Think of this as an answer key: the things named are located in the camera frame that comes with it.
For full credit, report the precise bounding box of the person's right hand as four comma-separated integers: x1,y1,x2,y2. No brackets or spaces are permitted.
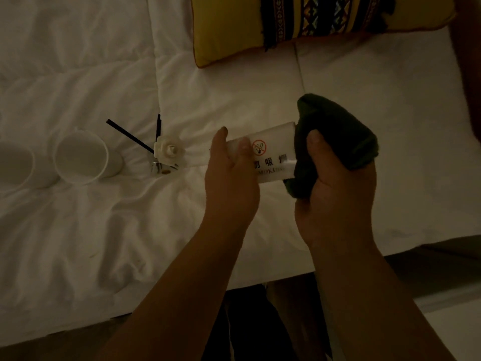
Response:
295,129,378,260

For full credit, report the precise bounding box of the person's left hand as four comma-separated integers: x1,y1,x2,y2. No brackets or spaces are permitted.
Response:
202,126,261,237

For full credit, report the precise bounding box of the small white sign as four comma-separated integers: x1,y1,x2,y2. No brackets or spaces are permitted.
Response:
225,121,300,184

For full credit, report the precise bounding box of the reed diffuser with black sticks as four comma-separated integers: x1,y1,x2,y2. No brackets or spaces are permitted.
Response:
106,113,187,177

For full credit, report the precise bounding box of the green cloth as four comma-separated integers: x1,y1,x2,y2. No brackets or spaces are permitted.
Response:
284,93,379,200

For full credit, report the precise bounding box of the white cup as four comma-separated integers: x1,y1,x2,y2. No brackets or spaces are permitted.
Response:
0,140,60,192
54,129,124,185

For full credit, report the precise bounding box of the person's left forearm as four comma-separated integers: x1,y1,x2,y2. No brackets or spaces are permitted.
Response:
94,221,249,361

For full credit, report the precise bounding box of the person's right forearm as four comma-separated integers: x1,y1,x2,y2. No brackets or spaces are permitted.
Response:
314,246,457,361

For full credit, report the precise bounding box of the person's right leg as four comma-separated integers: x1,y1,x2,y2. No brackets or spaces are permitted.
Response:
227,284,300,361

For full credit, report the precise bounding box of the person's leg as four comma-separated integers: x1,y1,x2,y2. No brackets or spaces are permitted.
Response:
202,300,232,361
227,284,300,361

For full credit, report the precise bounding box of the person's left leg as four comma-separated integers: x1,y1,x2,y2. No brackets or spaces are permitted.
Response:
202,300,232,361

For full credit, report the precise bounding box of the white quilted bed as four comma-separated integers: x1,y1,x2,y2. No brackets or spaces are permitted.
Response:
0,0,481,348

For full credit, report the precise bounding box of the striped yellow pillow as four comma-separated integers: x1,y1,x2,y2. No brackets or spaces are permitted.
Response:
190,0,457,69

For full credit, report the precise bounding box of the curved wooden headboard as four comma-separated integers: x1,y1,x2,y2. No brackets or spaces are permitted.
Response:
449,0,481,143

